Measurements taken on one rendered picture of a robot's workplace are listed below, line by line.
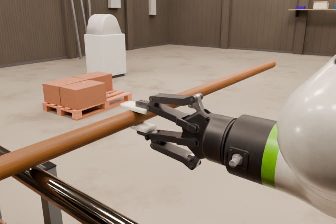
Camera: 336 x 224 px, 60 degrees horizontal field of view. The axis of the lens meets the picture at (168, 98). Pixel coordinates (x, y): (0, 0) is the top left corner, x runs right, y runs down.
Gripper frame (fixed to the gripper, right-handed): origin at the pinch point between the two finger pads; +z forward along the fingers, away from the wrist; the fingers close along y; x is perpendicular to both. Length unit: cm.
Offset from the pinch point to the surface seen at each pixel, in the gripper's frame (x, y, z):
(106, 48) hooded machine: 372, 48, 443
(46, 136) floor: 125, 117, 269
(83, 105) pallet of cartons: 190, 99, 285
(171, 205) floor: 111, 119, 76
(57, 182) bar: -21.0, 1.8, -5.7
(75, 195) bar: -21.3, 1.9, -9.9
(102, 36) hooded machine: 362, 24, 443
